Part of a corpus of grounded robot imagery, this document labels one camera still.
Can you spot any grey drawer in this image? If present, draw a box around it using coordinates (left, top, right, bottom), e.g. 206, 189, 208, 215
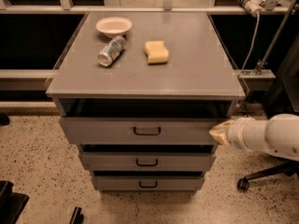
79, 145, 216, 172
59, 98, 232, 145
92, 171, 205, 191

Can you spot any black object bottom left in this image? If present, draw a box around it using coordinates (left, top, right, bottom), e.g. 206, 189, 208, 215
0, 180, 29, 224

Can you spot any metal diagonal rod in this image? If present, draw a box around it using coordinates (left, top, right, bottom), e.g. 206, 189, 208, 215
253, 0, 297, 75

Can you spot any grey power cable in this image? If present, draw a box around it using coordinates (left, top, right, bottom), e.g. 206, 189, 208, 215
239, 11, 261, 77

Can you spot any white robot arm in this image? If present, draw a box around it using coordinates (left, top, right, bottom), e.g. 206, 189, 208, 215
209, 114, 299, 161

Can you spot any yellow sponge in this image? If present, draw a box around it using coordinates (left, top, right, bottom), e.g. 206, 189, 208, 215
145, 41, 169, 63

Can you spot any white paper bowl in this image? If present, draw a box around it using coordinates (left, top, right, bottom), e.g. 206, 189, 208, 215
95, 17, 132, 38

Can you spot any white power strip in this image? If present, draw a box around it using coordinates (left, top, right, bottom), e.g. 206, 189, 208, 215
236, 0, 263, 17

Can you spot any grey bottom drawer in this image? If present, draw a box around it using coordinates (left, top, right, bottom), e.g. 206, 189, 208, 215
92, 171, 205, 191

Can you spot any grey middle drawer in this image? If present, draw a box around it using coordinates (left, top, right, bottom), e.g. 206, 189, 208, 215
79, 145, 216, 172

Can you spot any grey top drawer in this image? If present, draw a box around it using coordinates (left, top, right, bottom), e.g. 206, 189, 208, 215
59, 98, 232, 145

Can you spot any grey drawer cabinet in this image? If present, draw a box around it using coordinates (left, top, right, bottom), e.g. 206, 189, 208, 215
45, 11, 246, 192

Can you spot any black caster left edge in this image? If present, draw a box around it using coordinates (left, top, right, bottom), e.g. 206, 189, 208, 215
0, 113, 10, 126

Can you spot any small black floor object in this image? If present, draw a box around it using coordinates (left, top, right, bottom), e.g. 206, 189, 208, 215
69, 207, 84, 224

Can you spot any black office chair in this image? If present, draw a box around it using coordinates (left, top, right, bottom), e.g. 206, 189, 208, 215
236, 161, 299, 192

